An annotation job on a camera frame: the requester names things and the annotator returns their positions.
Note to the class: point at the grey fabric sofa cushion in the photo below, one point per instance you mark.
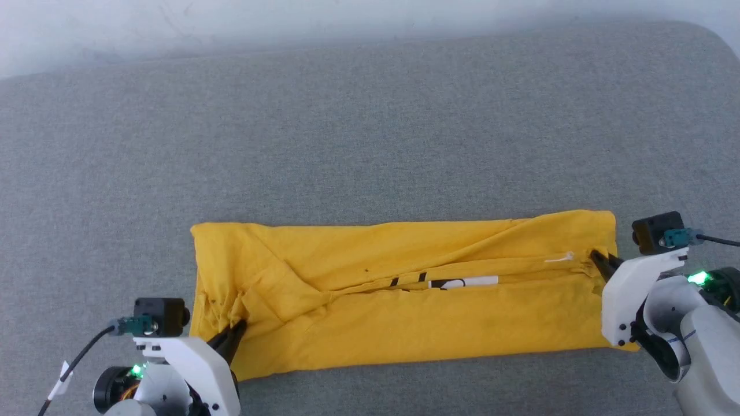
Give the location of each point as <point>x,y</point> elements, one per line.
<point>370,127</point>

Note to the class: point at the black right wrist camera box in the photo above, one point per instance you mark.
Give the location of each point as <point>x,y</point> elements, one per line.
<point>656,231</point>

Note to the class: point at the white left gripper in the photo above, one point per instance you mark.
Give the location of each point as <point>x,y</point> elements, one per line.
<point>196,370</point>

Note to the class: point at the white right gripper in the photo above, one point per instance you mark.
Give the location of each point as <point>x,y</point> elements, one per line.
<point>627,294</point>

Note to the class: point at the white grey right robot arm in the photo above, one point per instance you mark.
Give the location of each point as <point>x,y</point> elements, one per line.
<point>705,341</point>

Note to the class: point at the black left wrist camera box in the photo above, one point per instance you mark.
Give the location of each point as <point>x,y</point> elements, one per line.
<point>162,316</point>

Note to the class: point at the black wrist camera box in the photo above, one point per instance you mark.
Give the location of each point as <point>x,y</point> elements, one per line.
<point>162,316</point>
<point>656,231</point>

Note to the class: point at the yellow t-shirt with white print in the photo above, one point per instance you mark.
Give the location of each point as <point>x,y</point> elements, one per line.
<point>404,312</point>

